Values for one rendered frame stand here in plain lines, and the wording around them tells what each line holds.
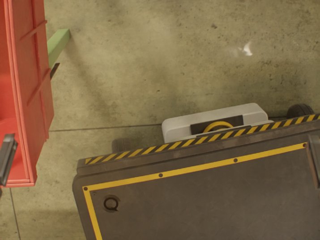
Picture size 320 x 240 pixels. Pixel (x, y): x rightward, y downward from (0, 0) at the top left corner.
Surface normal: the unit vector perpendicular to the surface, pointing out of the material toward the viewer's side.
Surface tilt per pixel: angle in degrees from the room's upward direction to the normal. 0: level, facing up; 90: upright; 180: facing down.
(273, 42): 0
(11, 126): 90
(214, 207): 0
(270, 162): 0
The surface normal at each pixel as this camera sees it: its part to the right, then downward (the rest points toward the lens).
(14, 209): 0.09, 0.30
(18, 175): -0.06, -0.95
